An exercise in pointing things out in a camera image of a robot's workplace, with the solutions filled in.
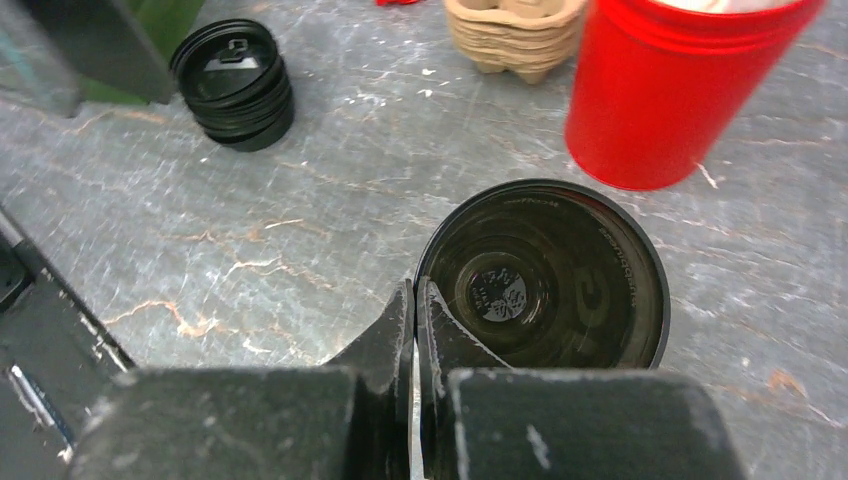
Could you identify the dark translucent cup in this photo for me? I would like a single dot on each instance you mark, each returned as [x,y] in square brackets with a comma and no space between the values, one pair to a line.
[548,273]

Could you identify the red cylindrical straw holder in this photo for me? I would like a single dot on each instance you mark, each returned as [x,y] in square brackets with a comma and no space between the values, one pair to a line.
[655,86]

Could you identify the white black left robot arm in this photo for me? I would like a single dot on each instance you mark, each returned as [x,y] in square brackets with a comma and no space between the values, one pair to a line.
[49,49]

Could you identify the brown cardboard cup carrier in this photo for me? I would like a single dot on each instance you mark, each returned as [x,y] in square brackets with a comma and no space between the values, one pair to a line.
[528,38]

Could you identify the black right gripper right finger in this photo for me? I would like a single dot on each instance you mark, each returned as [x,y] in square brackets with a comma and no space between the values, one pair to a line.
[481,419]

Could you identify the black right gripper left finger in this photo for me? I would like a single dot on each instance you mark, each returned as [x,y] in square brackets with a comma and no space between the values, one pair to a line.
[349,418]

